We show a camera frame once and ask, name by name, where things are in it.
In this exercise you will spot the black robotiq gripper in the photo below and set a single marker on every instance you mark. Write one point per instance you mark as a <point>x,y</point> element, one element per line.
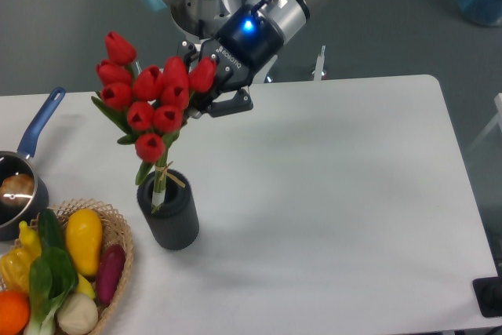
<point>246,42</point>

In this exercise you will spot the red tulip bouquet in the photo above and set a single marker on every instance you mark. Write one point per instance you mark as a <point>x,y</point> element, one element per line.
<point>149,107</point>

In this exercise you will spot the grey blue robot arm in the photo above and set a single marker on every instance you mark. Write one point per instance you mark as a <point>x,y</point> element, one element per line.
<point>242,36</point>

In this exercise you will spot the dark grey ribbed vase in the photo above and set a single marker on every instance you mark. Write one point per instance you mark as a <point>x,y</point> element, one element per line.
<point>175,225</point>

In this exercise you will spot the woven wicker basket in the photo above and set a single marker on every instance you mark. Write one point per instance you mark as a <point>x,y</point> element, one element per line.
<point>115,231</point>

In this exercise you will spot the yellow squash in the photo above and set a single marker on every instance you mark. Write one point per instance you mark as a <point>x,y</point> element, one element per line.
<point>84,233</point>

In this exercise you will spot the purple eggplant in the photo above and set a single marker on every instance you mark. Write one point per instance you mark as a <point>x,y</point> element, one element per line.
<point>109,273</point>

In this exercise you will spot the dark green cucumber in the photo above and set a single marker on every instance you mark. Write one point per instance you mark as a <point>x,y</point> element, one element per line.
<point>49,230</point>

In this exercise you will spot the brown bread roll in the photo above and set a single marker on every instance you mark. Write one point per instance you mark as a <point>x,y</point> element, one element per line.
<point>17,190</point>

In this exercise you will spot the small yellow gourd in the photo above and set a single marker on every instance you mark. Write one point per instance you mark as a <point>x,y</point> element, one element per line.
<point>29,239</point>

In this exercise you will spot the yellow lemon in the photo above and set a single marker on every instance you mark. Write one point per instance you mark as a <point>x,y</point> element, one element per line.
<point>85,287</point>

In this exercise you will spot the green bok choy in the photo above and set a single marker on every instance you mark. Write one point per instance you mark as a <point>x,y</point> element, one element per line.
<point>52,278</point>

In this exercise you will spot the white garlic bulb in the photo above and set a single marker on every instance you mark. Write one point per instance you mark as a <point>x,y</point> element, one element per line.
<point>78,315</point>

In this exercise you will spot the yellow bell pepper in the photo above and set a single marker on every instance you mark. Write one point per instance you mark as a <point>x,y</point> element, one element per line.
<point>15,270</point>

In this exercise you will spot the orange fruit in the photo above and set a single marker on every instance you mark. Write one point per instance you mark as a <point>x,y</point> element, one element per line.
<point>15,311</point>

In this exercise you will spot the black device at edge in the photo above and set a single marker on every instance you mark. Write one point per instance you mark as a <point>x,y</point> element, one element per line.
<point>488,295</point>

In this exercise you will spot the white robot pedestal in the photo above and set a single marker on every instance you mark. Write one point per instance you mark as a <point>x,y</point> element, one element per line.
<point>200,20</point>

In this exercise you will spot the blue handled saucepan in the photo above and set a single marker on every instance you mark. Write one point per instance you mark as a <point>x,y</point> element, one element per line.
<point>19,161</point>

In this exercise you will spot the white furniture frame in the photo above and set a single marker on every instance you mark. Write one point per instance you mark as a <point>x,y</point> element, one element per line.
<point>490,128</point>

